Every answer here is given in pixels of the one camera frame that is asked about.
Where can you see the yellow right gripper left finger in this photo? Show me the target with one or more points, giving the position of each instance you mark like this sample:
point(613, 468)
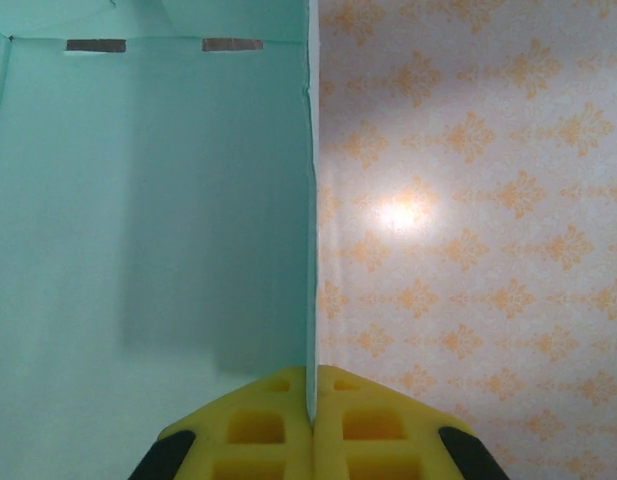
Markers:
point(258, 450)

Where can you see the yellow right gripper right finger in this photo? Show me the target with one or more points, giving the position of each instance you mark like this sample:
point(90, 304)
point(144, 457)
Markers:
point(378, 450)

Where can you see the mint green paper box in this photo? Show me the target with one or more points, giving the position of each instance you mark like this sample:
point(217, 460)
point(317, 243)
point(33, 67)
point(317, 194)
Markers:
point(138, 200)

